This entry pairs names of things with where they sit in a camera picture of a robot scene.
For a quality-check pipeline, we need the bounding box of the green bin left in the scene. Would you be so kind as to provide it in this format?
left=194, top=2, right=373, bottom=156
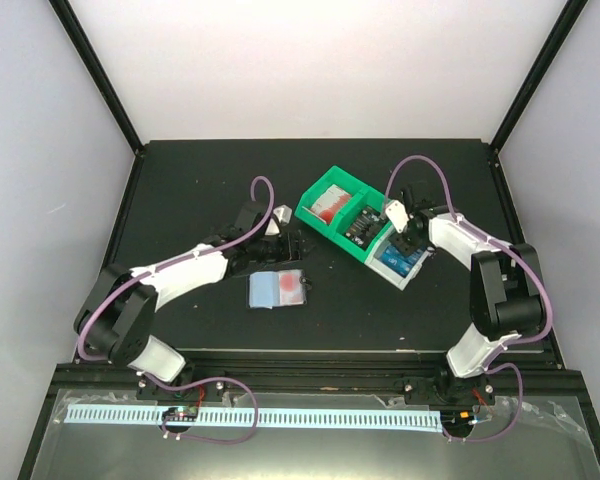
left=295, top=166, right=382, bottom=240

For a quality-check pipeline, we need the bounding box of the right circuit board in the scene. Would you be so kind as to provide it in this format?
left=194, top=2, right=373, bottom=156
left=440, top=406, right=493, bottom=432

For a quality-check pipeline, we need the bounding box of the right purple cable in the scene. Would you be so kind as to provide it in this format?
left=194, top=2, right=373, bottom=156
left=383, top=155, right=554, bottom=445

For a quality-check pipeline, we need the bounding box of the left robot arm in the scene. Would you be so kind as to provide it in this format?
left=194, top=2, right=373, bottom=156
left=74, top=201, right=302, bottom=399

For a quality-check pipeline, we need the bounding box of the black vip card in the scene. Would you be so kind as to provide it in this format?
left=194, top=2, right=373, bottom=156
left=344, top=206, right=387, bottom=250

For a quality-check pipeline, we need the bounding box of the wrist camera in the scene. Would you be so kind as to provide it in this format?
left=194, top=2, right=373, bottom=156
left=383, top=200, right=410, bottom=234
left=265, top=205, right=293, bottom=236

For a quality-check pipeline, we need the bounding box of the black aluminium frame rail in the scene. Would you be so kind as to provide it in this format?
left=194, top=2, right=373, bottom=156
left=49, top=354, right=586, bottom=408

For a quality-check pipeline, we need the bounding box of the white bin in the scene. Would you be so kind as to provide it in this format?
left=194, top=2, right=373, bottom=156
left=364, top=227, right=432, bottom=290

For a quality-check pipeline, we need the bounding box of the green bin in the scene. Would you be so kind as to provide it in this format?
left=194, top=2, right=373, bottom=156
left=332, top=187, right=389, bottom=263
left=295, top=166, right=382, bottom=240

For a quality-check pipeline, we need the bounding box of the left circuit board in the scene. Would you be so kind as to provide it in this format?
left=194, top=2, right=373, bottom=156
left=161, top=406, right=199, bottom=425

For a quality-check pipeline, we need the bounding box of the circuit board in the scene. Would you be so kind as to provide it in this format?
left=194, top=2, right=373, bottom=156
left=161, top=406, right=199, bottom=425
left=440, top=406, right=493, bottom=432

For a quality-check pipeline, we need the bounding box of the black leather card holder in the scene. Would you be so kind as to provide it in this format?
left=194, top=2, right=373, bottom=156
left=247, top=269, right=312, bottom=309

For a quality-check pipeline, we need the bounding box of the white slotted cable duct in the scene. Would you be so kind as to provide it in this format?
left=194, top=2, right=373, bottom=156
left=64, top=404, right=442, bottom=433

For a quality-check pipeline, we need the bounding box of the green bin middle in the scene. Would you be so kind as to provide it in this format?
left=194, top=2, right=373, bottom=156
left=332, top=187, right=389, bottom=263

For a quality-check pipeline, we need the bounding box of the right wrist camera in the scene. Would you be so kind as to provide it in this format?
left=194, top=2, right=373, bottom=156
left=383, top=200, right=410, bottom=234

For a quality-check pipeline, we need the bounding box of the red white card stack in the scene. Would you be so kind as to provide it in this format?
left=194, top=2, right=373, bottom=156
left=310, top=184, right=352, bottom=225

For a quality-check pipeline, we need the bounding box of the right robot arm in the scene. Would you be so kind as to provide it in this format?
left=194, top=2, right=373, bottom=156
left=382, top=189, right=549, bottom=404

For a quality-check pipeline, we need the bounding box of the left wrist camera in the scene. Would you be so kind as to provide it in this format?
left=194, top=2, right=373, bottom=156
left=265, top=205, right=293, bottom=236

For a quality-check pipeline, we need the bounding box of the blue card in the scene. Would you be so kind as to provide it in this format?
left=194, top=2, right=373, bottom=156
left=379, top=241, right=428, bottom=278

